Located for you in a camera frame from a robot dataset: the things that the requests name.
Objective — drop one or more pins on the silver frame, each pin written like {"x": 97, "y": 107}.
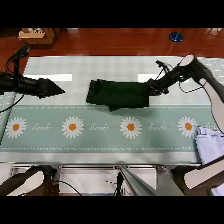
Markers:
{"x": 140, "y": 185}

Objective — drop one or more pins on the dark green garment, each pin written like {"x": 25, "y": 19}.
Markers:
{"x": 116, "y": 94}

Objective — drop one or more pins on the wooden box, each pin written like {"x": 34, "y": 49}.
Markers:
{"x": 36, "y": 36}

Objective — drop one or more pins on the white garment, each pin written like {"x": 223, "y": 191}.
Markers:
{"x": 211, "y": 143}

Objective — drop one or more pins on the blue round object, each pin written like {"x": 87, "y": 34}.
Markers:
{"x": 176, "y": 36}

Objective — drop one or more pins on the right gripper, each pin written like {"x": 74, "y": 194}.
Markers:
{"x": 152, "y": 87}

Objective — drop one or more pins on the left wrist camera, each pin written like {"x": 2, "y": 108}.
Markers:
{"x": 20, "y": 52}

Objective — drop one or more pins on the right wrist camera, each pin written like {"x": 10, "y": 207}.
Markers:
{"x": 164, "y": 65}

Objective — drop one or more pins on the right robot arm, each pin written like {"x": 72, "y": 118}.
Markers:
{"x": 213, "y": 90}

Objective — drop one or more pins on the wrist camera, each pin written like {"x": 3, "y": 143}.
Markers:
{"x": 20, "y": 52}
{"x": 164, "y": 65}

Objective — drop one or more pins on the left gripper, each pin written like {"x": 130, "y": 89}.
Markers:
{"x": 44, "y": 88}

